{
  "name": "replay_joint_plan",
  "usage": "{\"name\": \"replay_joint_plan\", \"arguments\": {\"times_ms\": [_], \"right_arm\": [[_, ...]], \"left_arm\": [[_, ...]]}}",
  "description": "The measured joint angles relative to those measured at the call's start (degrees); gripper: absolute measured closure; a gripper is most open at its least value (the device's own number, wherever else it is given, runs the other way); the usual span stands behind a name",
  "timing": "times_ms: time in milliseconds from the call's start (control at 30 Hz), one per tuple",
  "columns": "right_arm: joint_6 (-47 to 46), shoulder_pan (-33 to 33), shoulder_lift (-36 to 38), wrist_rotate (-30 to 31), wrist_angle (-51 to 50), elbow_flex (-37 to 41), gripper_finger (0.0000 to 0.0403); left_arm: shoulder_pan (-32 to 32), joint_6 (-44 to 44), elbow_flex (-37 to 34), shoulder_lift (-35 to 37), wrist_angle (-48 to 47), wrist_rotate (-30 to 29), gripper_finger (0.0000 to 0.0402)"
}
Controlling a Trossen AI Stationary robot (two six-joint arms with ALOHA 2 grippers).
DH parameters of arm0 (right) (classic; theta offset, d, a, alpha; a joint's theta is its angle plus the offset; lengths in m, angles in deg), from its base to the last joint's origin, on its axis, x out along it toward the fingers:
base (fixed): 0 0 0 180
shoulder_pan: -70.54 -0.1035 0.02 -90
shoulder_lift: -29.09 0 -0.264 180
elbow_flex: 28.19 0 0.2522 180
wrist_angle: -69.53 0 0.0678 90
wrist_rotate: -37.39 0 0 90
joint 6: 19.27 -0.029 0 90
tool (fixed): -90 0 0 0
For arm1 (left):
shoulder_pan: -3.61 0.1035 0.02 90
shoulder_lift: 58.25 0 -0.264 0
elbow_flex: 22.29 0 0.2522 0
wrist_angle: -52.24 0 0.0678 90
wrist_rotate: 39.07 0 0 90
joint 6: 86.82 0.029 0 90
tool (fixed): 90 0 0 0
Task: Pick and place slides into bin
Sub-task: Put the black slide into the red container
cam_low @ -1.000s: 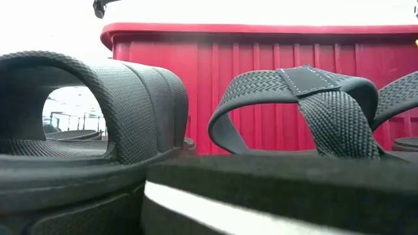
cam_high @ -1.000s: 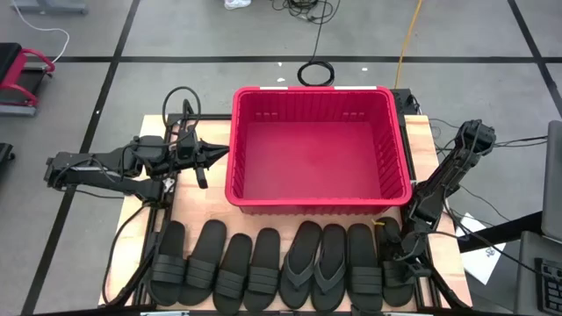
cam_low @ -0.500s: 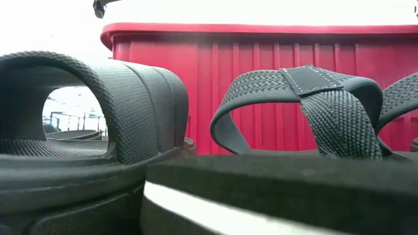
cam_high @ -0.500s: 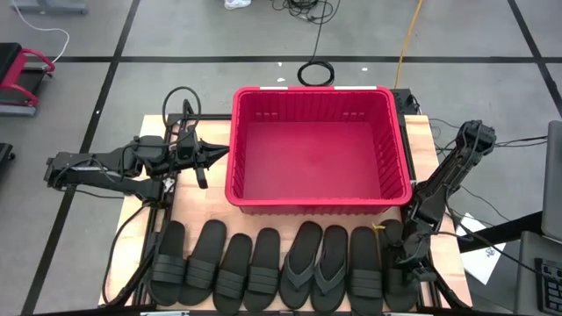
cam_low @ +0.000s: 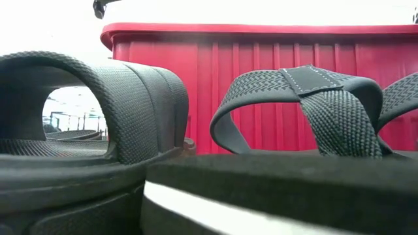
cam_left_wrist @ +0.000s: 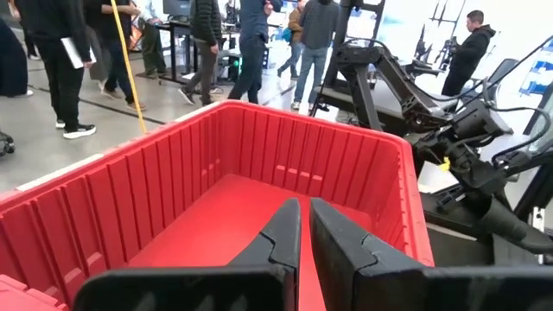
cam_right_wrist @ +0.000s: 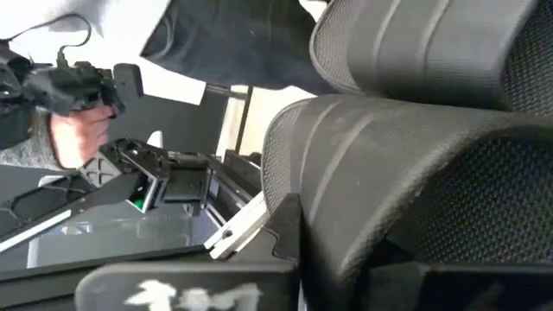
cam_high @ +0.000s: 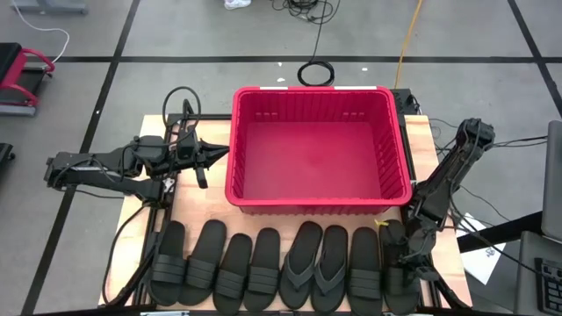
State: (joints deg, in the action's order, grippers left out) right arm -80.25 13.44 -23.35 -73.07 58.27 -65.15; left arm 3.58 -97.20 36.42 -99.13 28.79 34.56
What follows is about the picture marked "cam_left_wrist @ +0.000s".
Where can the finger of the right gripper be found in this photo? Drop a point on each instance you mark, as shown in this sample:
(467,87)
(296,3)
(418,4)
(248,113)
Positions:
(514,226)

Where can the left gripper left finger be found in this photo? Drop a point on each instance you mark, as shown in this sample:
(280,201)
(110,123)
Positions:
(268,259)

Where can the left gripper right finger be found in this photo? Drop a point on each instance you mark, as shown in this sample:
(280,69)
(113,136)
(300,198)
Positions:
(345,259)

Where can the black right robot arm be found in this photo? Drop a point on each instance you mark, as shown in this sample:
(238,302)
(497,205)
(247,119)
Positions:
(415,99)

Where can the red plastic bin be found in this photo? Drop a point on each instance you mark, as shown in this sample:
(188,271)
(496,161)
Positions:
(173,181)

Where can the grey office chair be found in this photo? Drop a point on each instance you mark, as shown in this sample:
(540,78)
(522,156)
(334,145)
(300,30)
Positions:
(503,71)

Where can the person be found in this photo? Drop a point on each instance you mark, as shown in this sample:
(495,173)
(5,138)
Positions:
(151,47)
(207,26)
(99,26)
(60,86)
(317,26)
(10,60)
(252,52)
(296,26)
(468,52)

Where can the blue white poster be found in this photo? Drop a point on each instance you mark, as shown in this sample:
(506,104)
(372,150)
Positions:
(540,71)

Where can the black standing desk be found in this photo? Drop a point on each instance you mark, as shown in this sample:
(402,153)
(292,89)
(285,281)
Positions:
(173,52)

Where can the dark computer monitor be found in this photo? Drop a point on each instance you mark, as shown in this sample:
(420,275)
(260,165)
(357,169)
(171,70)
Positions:
(177,8)

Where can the white laptop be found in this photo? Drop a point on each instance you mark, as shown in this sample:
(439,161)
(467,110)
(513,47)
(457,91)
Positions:
(73,54)

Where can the black chair caster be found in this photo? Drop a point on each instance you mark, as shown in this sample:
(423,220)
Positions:
(5,144)

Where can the black aluminium frame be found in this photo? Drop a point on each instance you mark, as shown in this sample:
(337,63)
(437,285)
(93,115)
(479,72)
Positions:
(343,26)

